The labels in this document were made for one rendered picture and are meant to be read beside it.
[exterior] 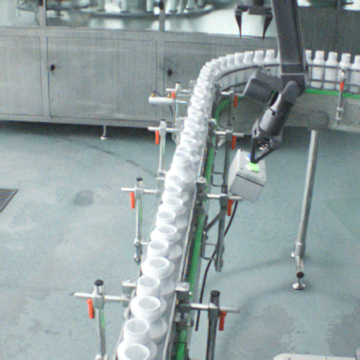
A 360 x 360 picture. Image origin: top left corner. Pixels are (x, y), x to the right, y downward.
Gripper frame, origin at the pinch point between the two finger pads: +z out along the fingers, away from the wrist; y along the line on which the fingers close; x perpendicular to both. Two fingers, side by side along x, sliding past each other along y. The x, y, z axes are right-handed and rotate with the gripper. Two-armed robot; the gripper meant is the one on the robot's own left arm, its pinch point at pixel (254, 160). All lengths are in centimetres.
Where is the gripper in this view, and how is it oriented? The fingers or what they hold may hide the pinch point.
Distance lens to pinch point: 153.8
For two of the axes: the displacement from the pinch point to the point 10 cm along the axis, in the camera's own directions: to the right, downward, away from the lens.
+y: -1.0, 4.2, -9.0
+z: -3.8, 8.2, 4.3
